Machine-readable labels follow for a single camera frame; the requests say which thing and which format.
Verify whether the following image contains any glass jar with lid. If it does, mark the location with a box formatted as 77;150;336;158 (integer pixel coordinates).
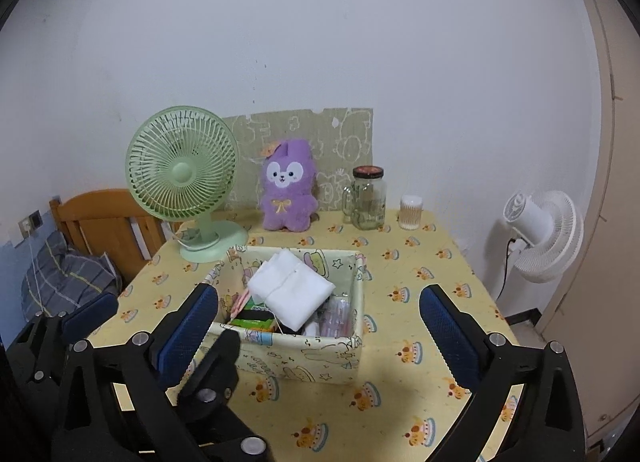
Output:
342;165;388;231

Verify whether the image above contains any purple plush toy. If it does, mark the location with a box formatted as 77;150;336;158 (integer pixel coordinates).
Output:
259;139;319;232

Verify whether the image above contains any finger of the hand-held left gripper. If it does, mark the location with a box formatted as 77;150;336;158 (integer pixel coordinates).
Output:
60;292;118;343
177;329;275;462

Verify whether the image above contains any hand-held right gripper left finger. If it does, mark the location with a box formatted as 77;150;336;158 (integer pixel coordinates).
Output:
50;283;220;462

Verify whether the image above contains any white standing fan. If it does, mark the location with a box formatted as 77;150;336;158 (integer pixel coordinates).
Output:
502;189;585;284

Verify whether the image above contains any beige door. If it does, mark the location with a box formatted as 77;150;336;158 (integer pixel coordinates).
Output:
537;0;640;443

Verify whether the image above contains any clear plastic bag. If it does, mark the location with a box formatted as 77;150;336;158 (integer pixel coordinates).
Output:
302;292;357;338

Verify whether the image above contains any cartoon printed backing board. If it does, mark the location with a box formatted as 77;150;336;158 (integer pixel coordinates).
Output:
220;107;375;213

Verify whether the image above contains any cotton swab container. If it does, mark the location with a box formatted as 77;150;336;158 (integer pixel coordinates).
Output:
398;195;424;230

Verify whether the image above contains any wall socket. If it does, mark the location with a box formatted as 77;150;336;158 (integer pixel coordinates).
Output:
19;211;43;238

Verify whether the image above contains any green desk fan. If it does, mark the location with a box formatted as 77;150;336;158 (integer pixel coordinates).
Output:
125;106;250;264

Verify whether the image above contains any cartoon printed storage box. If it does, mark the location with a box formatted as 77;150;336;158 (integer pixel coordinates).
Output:
202;245;368;385

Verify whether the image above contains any yellow printed tablecloth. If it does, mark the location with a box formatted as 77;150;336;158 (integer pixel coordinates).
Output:
85;209;521;462

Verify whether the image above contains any white cloth pack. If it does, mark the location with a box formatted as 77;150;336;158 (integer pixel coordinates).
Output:
248;249;336;335

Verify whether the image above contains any black fan cable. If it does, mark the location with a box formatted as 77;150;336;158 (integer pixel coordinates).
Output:
495;237;518;300

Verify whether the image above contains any pink tissue packet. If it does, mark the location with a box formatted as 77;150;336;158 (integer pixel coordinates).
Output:
227;287;256;320

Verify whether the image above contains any green and orange packet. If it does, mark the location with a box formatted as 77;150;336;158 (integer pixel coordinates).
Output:
229;305;281;333

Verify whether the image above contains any white charging cable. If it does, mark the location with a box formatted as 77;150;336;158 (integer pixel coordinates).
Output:
27;235;45;315

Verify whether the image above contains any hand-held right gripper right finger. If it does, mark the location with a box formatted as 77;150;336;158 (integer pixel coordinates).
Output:
419;285;586;462

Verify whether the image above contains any grey plaid pillow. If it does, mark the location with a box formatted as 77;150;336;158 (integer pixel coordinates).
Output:
20;231;123;323

